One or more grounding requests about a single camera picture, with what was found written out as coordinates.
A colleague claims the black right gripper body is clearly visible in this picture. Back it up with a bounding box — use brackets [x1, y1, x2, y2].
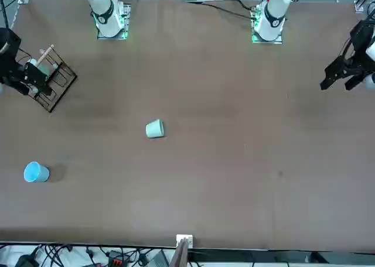
[0, 28, 24, 85]

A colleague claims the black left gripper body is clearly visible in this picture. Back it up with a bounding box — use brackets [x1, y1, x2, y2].
[350, 20, 375, 63]

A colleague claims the blue plastic cup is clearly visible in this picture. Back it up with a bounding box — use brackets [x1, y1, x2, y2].
[23, 161, 50, 183]

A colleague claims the black power adapter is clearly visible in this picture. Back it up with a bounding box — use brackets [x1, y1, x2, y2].
[15, 254, 40, 267]

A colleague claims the red black connector block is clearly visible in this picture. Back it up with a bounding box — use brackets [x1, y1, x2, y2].
[105, 250, 125, 266]

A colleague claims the dark ribbed power brick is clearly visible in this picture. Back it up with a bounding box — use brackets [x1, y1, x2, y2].
[148, 249, 170, 267]

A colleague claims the black wire cup rack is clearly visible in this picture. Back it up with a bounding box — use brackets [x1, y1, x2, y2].
[16, 44, 79, 114]

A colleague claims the black table cable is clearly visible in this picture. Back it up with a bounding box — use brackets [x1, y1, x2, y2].
[202, 2, 258, 19]

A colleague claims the white post bracket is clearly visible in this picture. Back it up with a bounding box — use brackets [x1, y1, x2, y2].
[175, 234, 194, 248]

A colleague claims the aluminium camera post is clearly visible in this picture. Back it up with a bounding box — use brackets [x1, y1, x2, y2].
[169, 237, 190, 267]

